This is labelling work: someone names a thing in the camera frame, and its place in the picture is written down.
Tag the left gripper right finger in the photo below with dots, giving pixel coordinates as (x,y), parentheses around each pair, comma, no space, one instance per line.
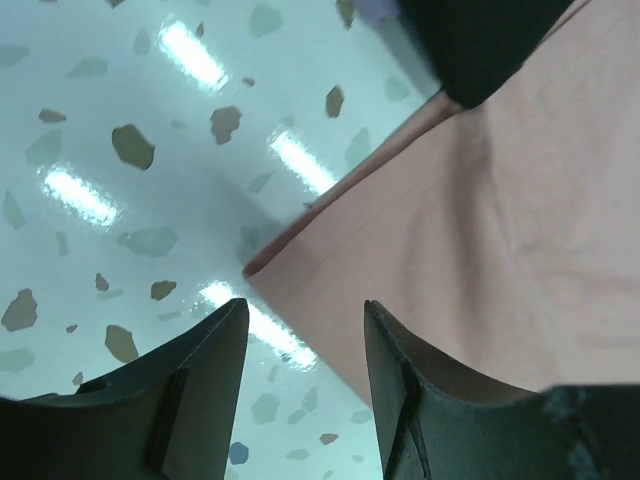
(437,418)

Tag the folded black t-shirt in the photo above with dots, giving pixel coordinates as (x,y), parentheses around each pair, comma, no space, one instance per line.
(475,46)

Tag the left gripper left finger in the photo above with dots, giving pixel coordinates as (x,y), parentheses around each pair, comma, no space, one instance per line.
(167,415)

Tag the pink printed t-shirt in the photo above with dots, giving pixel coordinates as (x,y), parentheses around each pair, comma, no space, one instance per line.
(506,236)

